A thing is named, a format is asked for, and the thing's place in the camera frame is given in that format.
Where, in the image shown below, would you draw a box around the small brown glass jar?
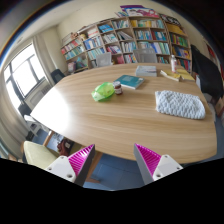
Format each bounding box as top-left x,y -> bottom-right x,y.
113,81 -> 123,95

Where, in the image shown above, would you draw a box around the colourful boxes atop shelf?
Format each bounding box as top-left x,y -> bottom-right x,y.
116,5 -> 159,18

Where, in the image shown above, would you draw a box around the large wooden bookshelf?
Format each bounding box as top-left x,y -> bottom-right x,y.
61,15 -> 192,72

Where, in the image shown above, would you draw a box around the green plastic bag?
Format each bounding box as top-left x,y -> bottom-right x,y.
91,82 -> 114,101

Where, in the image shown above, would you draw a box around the teal book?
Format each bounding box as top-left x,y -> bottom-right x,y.
117,75 -> 144,89

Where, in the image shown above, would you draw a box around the window with dark frame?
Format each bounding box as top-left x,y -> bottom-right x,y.
4,44 -> 46,109

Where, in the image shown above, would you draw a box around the grey office chair right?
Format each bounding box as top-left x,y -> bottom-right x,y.
133,48 -> 157,63

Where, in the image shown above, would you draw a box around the beige curtain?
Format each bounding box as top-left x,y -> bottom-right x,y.
33,34 -> 55,86

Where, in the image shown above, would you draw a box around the black cloth on right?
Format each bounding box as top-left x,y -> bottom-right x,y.
191,45 -> 223,100

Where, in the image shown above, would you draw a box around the clear plastic bottle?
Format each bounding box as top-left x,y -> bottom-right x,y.
171,55 -> 177,73

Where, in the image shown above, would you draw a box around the grey office chair left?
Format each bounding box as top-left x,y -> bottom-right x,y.
96,52 -> 112,67

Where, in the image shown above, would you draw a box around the dark blue armchair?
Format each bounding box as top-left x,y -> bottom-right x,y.
51,69 -> 65,84

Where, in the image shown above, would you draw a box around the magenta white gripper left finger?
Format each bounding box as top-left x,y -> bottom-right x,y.
46,144 -> 95,186

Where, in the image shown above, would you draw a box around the white textured folded towel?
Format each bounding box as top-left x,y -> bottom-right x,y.
155,90 -> 206,120

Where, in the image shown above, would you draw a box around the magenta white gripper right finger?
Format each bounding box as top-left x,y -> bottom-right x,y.
134,143 -> 182,185

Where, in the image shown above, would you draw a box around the yellow book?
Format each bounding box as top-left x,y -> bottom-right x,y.
160,70 -> 181,82

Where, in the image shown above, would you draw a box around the grey stacked books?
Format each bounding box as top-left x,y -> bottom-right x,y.
135,66 -> 157,77

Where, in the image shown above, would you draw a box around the grey office chair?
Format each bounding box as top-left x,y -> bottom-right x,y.
96,52 -> 112,67
133,48 -> 157,63

